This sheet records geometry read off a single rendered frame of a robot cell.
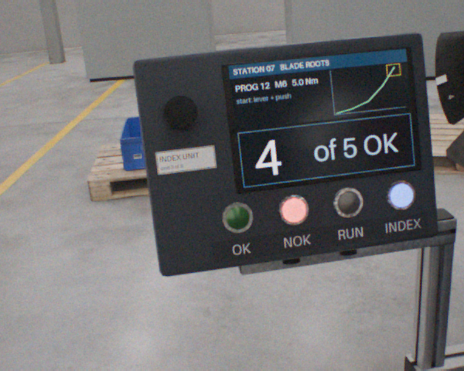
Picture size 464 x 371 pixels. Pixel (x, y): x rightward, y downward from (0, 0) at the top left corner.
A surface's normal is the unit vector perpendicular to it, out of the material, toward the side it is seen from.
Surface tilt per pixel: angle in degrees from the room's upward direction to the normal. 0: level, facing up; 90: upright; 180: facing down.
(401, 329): 0
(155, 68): 75
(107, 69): 90
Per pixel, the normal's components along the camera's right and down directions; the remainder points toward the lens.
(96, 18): -0.02, 0.36
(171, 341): -0.07, -0.93
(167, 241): 0.13, 0.09
